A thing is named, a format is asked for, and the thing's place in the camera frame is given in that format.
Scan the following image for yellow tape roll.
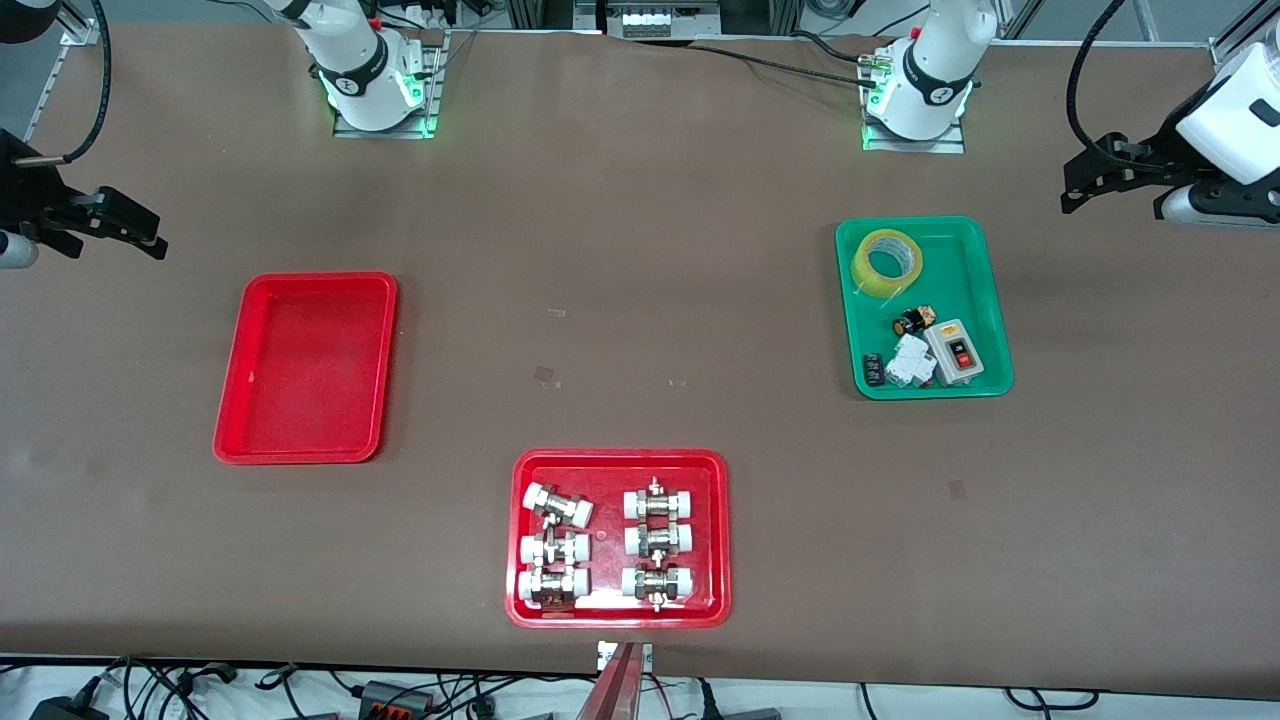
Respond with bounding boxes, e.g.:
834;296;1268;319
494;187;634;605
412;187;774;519
851;228;924;300

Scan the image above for green plastic tray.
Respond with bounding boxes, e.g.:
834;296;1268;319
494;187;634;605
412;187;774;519
835;216;1015;401

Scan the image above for empty red plastic tray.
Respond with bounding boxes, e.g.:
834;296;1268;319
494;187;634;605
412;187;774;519
212;272;399;466

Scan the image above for red tray with fittings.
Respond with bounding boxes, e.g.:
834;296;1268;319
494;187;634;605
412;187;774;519
505;448;732;630

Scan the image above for white circuit breaker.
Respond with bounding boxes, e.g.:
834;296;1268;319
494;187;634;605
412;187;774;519
884;333;938;390

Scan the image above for white terminal block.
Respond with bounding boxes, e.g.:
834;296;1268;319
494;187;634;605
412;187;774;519
620;5;698;40

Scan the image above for black power adapter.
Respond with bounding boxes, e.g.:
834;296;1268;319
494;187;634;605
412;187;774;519
30;695;109;720

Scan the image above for metal pipe fitting white caps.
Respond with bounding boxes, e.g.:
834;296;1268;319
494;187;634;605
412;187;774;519
517;566;592;610
519;530;592;568
624;522;695;560
523;483;595;529
623;477;696;521
621;562;696;612

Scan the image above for grey connector box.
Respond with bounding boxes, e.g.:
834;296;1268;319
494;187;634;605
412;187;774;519
355;680;437;718

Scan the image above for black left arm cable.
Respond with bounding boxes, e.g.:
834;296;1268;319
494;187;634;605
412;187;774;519
1064;0;1133;151

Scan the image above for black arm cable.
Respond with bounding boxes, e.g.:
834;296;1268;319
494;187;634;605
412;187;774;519
60;0;110;164
1064;0;1133;151

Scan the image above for aluminium profile rail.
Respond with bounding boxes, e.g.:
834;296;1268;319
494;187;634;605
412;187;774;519
1208;0;1280;67
20;0;102;141

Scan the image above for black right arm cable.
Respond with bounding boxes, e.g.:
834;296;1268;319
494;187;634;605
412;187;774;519
60;0;110;164

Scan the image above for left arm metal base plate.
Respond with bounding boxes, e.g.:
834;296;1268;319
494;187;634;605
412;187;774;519
862;95;967;154

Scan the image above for grey on-off switch box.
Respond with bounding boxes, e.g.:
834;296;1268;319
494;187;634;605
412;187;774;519
924;318;986;388

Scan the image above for black table cable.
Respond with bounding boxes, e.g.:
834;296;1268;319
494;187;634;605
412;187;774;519
690;44;873;87
788;30;881;69

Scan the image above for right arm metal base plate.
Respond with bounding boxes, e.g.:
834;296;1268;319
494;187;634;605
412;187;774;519
333;30;447;139

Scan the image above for aluminium frame rack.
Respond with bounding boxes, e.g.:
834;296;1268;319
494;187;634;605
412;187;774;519
505;0;803;37

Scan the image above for aluminium stand bracket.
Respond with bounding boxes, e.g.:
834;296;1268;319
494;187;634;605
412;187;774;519
597;640;654;674

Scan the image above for reddish camera stand post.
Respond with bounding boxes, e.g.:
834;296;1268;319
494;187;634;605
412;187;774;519
575;645;641;720

